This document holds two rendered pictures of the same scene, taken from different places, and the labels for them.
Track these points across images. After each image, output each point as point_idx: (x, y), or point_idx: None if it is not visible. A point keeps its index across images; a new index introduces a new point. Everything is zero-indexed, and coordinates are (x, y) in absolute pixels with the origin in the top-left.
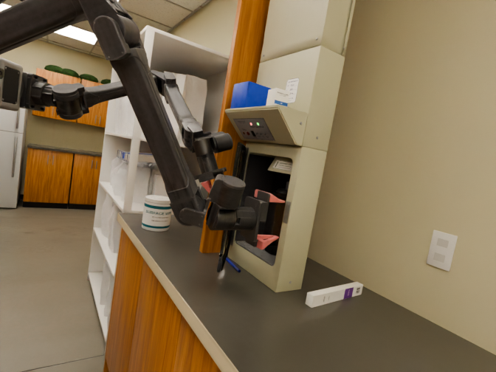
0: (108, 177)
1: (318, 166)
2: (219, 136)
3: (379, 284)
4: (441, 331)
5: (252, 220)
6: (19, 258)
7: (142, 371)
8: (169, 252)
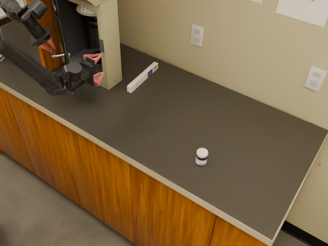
0: None
1: (113, 9)
2: (36, 8)
3: (168, 55)
4: (198, 80)
5: (89, 76)
6: None
7: (40, 149)
8: (25, 82)
